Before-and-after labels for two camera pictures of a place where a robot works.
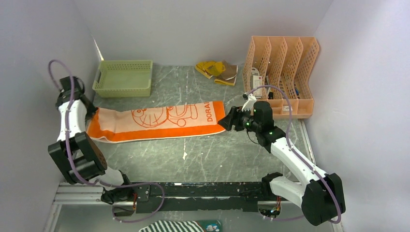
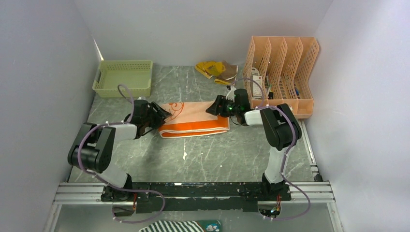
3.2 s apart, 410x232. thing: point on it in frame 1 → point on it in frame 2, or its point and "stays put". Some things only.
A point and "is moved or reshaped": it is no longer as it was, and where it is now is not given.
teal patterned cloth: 211,225 stays put
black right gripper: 229,120 → 215,109
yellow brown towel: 226,74 stays put
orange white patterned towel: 114,125 is moved or reshaped
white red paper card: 256,80 stays put
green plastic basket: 123,79 stays put
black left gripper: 94,109 → 160,115
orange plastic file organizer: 285,62 stays put
